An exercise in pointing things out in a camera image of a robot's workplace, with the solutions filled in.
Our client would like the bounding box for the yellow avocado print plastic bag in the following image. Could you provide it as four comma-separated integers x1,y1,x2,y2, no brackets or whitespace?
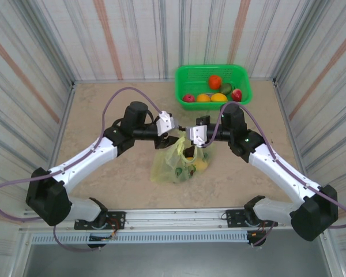
149,129,216,185

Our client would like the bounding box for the green plastic basket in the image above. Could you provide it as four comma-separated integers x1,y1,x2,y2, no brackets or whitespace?
175,63,253,113

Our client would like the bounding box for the yellow fake lemon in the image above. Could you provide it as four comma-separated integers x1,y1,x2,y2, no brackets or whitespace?
210,92,228,103

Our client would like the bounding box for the orange red fake persimmon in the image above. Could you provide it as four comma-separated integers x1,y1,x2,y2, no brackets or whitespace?
208,74,223,89

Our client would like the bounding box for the grey metal panel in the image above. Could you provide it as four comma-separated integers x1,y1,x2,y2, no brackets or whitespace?
10,244,344,277

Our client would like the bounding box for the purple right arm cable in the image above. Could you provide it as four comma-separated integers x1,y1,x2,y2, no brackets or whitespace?
203,100,346,248

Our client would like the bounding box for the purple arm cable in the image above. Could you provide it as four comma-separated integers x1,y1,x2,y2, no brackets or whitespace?
203,100,346,248
0,86,165,252

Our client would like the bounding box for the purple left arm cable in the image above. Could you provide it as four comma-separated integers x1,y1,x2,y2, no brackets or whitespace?
0,86,165,252

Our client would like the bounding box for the aluminium table side rail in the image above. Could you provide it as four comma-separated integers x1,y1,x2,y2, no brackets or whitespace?
273,77,317,206
46,81,77,177

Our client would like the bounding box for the aluminium mounting rail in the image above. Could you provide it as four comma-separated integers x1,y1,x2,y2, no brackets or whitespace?
19,204,333,232

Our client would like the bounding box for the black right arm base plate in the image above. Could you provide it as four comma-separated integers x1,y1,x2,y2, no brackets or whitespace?
225,208,277,229

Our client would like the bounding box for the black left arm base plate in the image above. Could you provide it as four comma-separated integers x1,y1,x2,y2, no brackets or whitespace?
74,211,126,231

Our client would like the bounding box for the grey slotted cable duct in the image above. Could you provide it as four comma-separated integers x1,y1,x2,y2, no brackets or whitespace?
30,232,250,245

